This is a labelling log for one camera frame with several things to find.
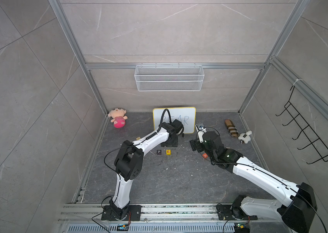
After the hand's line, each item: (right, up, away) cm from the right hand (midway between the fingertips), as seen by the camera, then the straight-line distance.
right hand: (200, 135), depth 78 cm
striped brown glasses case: (+30, +2, +29) cm, 42 cm away
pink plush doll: (-56, +12, +31) cm, 65 cm away
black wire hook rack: (+48, -6, -18) cm, 52 cm away
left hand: (-15, -6, +13) cm, 20 cm away
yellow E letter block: (-18, -13, +17) cm, 28 cm away
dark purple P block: (-24, -13, +17) cm, 32 cm away
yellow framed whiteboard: (-5, +12, +20) cm, 23 cm away
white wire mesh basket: (-17, +39, +22) cm, 48 cm away
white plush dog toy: (+37, -3, +22) cm, 43 cm away
